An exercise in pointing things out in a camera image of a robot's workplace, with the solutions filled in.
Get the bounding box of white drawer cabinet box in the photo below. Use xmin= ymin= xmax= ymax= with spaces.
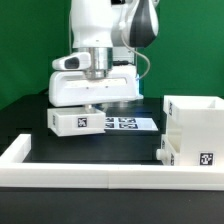
xmin=163 ymin=95 xmax=224 ymax=167

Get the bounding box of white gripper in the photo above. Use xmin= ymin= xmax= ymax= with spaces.
xmin=49 ymin=65 xmax=138 ymax=107

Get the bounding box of white cable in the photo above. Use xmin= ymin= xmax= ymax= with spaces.
xmin=120 ymin=0 xmax=151 ymax=81

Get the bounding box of white boundary fence frame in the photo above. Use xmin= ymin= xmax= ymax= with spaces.
xmin=0 ymin=134 xmax=224 ymax=191

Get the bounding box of white drawer with knob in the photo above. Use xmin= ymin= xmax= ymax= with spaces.
xmin=156 ymin=134 xmax=180 ymax=166

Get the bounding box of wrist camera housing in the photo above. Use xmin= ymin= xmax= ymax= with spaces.
xmin=52 ymin=52 xmax=91 ymax=71

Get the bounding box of white sheet with markers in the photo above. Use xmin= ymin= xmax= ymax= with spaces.
xmin=105 ymin=117 xmax=158 ymax=131

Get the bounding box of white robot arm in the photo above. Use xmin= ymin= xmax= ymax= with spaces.
xmin=49 ymin=0 xmax=159 ymax=107

